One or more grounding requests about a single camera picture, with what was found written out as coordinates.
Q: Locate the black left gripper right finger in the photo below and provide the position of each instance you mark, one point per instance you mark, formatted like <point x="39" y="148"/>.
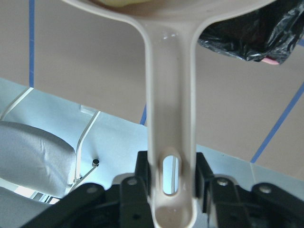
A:
<point x="204" y="175"/>

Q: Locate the black lined bin near left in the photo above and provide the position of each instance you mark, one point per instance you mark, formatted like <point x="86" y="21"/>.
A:
<point x="271" y="32"/>

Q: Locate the pale banana peel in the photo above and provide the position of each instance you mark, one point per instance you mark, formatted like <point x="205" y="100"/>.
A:
<point x="119" y="3"/>

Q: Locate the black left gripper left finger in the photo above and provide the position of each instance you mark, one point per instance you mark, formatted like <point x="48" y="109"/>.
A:
<point x="142" y="170"/>

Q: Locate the white plastic dustpan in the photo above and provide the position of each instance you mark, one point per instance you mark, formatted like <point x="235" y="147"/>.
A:
<point x="170" y="30"/>

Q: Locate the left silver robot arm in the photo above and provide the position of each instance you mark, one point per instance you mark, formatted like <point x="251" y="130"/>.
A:
<point x="39" y="160"/>

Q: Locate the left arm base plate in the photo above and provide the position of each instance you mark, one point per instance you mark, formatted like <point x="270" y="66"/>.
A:
<point x="115" y="142"/>

